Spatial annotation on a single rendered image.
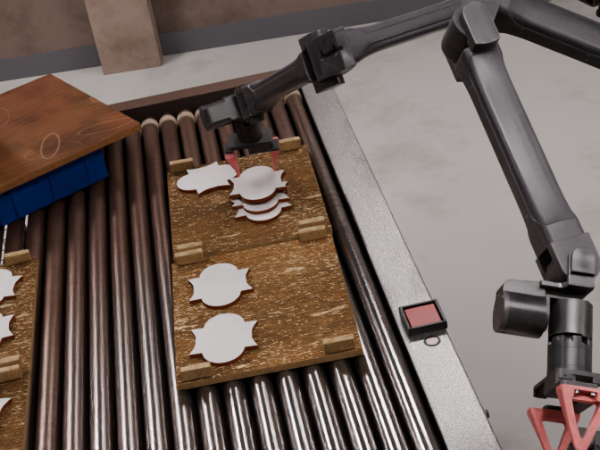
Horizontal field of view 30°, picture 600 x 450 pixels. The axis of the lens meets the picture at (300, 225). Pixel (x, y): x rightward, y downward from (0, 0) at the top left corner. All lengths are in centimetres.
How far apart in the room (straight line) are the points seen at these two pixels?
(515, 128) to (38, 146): 152
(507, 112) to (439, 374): 61
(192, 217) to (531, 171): 117
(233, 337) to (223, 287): 17
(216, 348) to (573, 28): 90
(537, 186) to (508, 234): 249
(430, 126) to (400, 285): 257
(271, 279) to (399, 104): 279
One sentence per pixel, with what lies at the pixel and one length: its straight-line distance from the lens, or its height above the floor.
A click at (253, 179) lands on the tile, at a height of 98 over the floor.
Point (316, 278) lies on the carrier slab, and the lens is 228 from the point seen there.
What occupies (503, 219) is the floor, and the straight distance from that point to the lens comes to 413.
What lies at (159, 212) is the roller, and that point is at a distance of 265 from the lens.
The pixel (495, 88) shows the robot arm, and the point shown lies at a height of 152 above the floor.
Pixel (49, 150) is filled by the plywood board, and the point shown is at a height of 104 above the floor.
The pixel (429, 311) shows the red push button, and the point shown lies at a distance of 216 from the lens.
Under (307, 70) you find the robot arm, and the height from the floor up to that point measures 136.
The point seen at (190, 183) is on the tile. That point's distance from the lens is 268.
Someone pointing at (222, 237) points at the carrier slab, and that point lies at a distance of 247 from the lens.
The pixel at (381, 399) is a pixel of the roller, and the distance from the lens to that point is 199.
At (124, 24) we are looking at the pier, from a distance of 575.
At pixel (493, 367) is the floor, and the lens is 346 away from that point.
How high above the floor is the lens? 223
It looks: 32 degrees down
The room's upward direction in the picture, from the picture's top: 10 degrees counter-clockwise
